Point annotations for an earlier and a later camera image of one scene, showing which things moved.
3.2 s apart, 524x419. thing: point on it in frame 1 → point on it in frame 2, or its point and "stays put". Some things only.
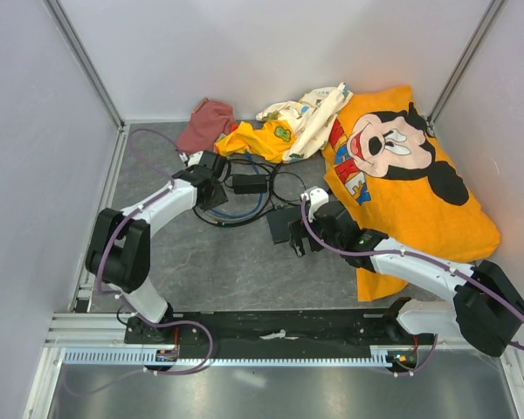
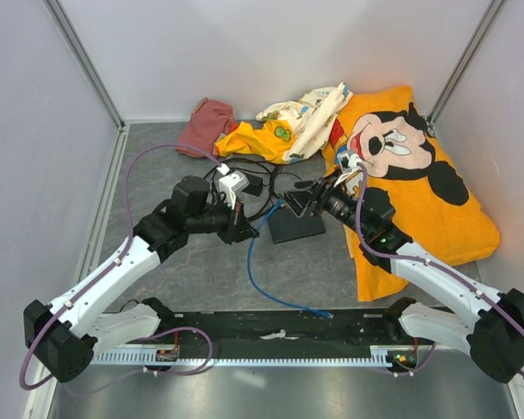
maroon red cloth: x=209 y=121 stays put
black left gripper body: x=217 y=198 → x=229 y=234
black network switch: x=279 y=221 stays put
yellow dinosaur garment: x=271 y=141 stays put
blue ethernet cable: x=234 y=216 → x=251 y=278
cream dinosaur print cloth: x=310 y=119 stays put
